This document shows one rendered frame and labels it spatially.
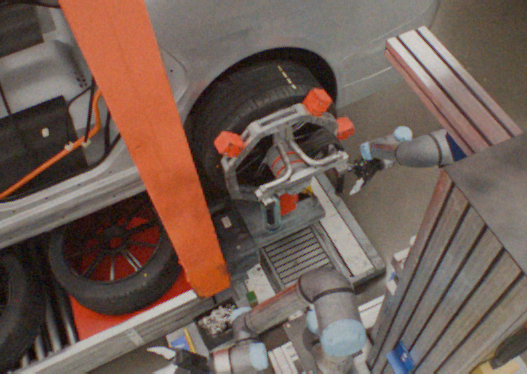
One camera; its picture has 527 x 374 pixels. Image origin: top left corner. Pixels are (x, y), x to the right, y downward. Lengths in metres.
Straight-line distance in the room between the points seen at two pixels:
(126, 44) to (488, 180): 0.79
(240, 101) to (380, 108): 1.69
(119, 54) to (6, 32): 2.31
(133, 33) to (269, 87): 1.07
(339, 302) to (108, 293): 1.44
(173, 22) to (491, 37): 2.94
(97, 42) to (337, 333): 0.89
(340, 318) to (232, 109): 1.10
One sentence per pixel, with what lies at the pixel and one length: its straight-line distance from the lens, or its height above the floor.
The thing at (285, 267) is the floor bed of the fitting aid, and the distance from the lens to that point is 2.98.
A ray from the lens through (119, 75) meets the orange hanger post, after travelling 1.28.
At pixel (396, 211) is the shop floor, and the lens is 3.25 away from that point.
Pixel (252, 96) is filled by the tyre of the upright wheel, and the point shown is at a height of 1.17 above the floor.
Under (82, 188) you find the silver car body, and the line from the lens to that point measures 2.41.
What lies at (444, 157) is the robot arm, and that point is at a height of 1.26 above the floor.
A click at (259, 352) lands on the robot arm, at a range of 1.59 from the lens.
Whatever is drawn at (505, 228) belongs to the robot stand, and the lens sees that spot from 0.91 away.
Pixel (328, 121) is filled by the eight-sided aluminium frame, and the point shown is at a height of 1.00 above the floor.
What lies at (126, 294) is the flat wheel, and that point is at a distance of 2.58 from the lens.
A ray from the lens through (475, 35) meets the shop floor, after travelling 4.36.
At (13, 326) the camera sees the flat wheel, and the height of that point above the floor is 0.50.
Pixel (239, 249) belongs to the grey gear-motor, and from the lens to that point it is 2.66.
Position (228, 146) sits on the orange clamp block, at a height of 1.11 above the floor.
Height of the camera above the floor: 2.78
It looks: 57 degrees down
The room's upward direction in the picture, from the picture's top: 7 degrees counter-clockwise
